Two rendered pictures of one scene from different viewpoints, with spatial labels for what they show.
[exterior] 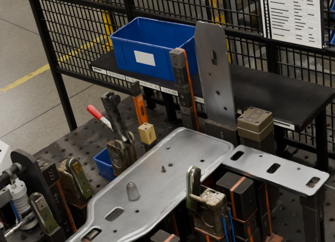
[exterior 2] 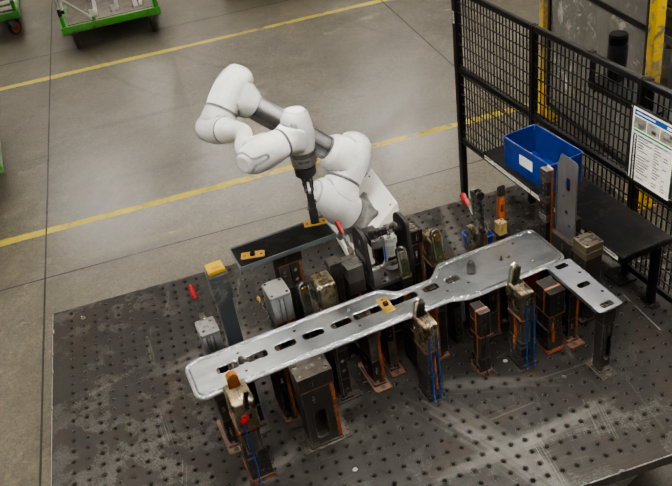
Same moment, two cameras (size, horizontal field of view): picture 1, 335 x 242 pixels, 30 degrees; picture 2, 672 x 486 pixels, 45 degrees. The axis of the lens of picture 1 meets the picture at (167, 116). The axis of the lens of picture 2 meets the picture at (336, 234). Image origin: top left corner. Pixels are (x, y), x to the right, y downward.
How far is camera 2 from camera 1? 122 cm
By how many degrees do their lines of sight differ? 21
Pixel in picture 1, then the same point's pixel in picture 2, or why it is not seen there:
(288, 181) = (589, 297)
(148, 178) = (487, 261)
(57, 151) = (437, 215)
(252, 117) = (586, 240)
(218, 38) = (573, 171)
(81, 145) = (458, 217)
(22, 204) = (391, 251)
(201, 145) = (539, 249)
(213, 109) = (561, 223)
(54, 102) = not seen: hidden behind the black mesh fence
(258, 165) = (573, 278)
